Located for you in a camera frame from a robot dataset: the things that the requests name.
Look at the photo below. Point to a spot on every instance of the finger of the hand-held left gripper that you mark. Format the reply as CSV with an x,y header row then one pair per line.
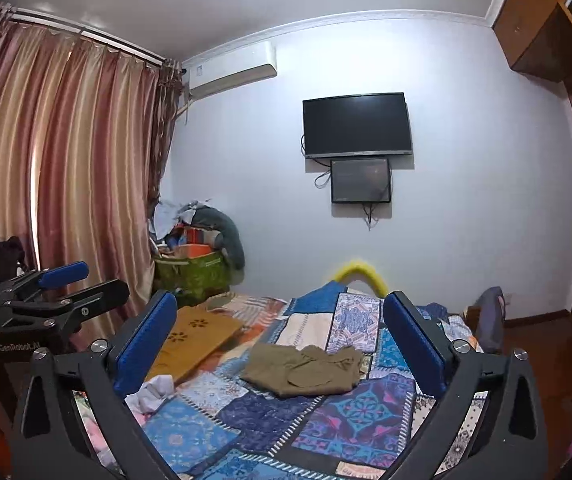
x,y
65,273
105,295

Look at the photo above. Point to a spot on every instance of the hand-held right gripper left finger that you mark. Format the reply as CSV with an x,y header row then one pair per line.
x,y
145,340

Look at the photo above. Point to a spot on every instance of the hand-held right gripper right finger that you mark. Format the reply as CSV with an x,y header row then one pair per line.
x,y
416,345

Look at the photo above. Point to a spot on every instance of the khaki pants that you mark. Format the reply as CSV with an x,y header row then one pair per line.
x,y
291,365

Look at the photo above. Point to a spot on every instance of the wooden board with cutouts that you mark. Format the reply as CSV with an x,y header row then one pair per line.
x,y
190,332

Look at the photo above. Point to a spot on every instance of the white crumpled cloth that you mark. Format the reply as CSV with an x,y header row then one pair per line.
x,y
150,392

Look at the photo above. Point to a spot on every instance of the wooden chair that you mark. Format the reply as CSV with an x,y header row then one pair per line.
x,y
471,317

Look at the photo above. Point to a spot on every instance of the blue-grey backpack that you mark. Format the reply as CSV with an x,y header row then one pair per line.
x,y
488,315

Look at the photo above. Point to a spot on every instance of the green patterned bag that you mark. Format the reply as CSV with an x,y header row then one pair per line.
x,y
190,275

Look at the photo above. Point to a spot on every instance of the yellow plush cushion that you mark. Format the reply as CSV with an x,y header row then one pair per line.
x,y
361,267

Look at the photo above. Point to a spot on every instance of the white cloth pile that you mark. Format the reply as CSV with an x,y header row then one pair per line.
x,y
165,215

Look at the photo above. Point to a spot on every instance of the orange box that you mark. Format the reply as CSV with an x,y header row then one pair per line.
x,y
198,250

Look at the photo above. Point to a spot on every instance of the pink striped curtain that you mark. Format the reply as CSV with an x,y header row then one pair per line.
x,y
90,160

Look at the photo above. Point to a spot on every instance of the grey cloth bundle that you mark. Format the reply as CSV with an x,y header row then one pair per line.
x,y
225,235

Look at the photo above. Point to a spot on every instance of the blue patchwork blanket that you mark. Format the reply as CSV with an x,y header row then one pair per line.
x,y
266,425

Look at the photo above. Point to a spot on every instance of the small black monitor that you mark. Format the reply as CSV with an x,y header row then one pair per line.
x,y
361,180

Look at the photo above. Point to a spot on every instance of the white air conditioner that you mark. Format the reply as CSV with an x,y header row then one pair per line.
x,y
231,72

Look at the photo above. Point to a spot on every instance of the wooden wardrobe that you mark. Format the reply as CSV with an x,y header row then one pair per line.
x,y
531,20

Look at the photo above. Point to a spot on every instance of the curtain rail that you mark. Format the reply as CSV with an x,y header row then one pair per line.
x,y
90,35

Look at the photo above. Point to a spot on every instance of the black wall television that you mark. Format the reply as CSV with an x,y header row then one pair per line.
x,y
356,122

